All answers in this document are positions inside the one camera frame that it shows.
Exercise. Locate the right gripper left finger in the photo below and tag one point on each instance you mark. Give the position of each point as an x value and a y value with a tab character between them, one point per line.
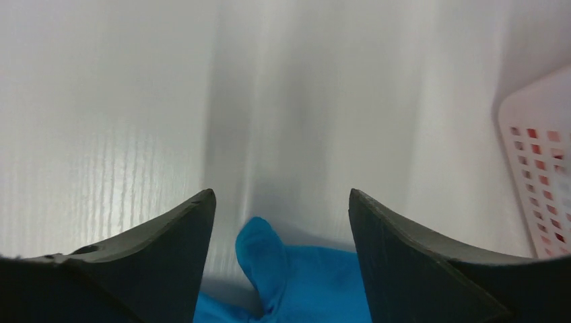
149	273

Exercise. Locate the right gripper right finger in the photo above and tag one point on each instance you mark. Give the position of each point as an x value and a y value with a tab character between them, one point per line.
412	273

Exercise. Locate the blue t-shirt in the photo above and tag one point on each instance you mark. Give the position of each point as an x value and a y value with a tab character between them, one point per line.
294	283

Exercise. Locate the white laundry basket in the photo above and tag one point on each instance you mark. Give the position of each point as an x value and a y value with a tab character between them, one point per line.
543	104

